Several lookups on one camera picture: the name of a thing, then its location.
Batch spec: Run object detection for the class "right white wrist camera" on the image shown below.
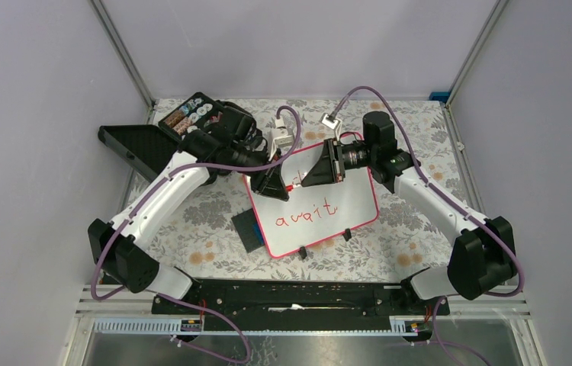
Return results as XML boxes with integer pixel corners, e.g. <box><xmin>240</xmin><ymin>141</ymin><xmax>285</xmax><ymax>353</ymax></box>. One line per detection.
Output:
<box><xmin>320</xmin><ymin>113</ymin><xmax>342</xmax><ymax>136</ymax></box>

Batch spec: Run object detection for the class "dark grey lego baseplate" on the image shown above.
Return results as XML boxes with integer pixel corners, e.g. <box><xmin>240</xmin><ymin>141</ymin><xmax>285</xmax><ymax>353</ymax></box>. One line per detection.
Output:
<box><xmin>231</xmin><ymin>209</ymin><xmax>265</xmax><ymax>253</ymax></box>

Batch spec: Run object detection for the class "blue corner bracket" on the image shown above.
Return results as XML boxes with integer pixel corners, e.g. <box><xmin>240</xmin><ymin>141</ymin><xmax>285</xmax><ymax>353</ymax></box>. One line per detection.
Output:
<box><xmin>429</xmin><ymin>91</ymin><xmax>451</xmax><ymax>104</ymax></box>

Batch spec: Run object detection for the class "black poker chip case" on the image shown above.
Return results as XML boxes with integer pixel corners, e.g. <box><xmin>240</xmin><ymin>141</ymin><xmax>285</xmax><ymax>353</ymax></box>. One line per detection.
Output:
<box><xmin>97</xmin><ymin>91</ymin><xmax>262</xmax><ymax>184</ymax></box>

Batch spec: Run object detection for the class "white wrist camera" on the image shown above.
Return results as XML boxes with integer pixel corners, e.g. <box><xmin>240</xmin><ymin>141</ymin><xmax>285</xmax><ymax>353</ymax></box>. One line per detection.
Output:
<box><xmin>266</xmin><ymin>117</ymin><xmax>294</xmax><ymax>159</ymax></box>
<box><xmin>320</xmin><ymin>113</ymin><xmax>342</xmax><ymax>136</ymax></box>

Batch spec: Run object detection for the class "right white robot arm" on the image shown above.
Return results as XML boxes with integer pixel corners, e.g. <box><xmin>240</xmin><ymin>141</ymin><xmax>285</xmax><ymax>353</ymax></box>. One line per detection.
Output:
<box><xmin>302</xmin><ymin>111</ymin><xmax>518</xmax><ymax>314</ymax></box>

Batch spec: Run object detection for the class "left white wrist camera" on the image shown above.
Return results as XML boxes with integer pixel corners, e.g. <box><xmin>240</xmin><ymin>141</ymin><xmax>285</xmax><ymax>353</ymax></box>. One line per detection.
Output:
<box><xmin>266</xmin><ymin>117</ymin><xmax>294</xmax><ymax>159</ymax></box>

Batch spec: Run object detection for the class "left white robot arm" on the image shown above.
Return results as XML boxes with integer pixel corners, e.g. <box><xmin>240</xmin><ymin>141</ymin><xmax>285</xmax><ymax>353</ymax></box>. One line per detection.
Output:
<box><xmin>88</xmin><ymin>130</ymin><xmax>294</xmax><ymax>313</ymax></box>

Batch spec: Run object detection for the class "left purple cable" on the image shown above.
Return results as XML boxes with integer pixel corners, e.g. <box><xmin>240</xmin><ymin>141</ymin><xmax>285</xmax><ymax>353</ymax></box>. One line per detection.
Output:
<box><xmin>89</xmin><ymin>104</ymin><xmax>303</xmax><ymax>364</ymax></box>

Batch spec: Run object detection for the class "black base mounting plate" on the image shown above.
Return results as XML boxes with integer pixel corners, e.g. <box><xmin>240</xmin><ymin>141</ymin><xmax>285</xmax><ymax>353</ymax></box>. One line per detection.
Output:
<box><xmin>152</xmin><ymin>278</ymin><xmax>450</xmax><ymax>332</ymax></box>

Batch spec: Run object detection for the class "aluminium frame rail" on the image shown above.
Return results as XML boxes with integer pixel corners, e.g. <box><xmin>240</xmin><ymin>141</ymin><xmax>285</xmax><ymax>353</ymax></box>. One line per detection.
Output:
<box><xmin>88</xmin><ymin>0</ymin><xmax>156</xmax><ymax>109</ymax></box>

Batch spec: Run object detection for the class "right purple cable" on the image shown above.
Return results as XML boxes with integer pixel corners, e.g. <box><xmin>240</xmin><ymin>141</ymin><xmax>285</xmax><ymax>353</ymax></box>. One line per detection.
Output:
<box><xmin>331</xmin><ymin>85</ymin><xmax>525</xmax><ymax>366</ymax></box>

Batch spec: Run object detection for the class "pink framed whiteboard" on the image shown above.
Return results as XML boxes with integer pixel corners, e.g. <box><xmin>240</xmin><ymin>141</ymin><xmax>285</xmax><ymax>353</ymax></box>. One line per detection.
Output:
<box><xmin>245</xmin><ymin>142</ymin><xmax>379</xmax><ymax>258</ymax></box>

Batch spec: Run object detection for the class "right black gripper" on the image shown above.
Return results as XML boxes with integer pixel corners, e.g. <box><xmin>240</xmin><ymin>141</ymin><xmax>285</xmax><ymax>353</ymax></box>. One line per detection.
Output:
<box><xmin>300</xmin><ymin>140</ymin><xmax>374</xmax><ymax>189</ymax></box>

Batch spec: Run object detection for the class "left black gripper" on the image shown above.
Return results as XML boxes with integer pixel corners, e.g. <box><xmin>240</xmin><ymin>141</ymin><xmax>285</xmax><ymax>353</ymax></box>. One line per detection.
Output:
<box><xmin>230</xmin><ymin>143</ymin><xmax>291</xmax><ymax>201</ymax></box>

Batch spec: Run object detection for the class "purple cable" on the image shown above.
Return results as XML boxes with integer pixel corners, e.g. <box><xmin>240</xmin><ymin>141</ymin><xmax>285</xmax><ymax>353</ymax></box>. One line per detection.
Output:
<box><xmin>89</xmin><ymin>104</ymin><xmax>303</xmax><ymax>364</ymax></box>
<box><xmin>331</xmin><ymin>85</ymin><xmax>525</xmax><ymax>366</ymax></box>

